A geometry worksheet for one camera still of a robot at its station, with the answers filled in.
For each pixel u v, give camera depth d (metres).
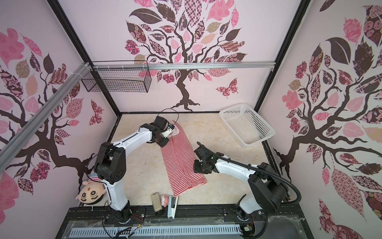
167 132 0.87
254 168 0.47
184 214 0.76
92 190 0.74
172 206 0.74
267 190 0.43
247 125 1.10
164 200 0.74
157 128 0.72
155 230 0.70
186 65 0.95
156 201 0.74
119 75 0.95
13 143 0.51
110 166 0.50
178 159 0.94
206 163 0.65
